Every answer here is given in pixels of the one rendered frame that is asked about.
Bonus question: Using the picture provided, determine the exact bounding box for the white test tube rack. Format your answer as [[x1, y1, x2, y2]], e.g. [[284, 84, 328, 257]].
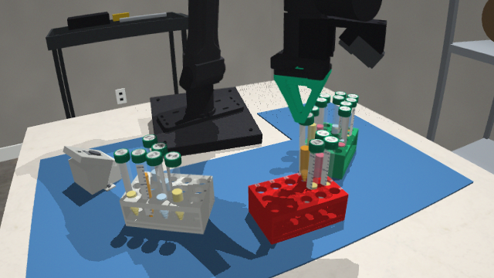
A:
[[120, 174, 215, 234]]

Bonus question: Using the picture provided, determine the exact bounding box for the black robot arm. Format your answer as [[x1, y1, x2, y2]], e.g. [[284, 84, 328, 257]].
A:
[[157, 0, 387, 132]]

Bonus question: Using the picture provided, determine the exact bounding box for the blue bench mat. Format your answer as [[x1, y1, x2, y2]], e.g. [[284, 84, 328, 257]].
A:
[[26, 107, 474, 278]]

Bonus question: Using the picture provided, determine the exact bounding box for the red tube rack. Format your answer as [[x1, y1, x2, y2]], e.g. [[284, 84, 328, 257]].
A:
[[248, 173, 348, 245]]

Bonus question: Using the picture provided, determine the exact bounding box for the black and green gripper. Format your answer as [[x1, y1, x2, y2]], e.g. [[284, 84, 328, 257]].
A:
[[271, 12, 332, 124]]

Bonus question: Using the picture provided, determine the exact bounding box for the green tube rack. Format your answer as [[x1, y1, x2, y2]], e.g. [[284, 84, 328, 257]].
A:
[[327, 123, 359, 179]]

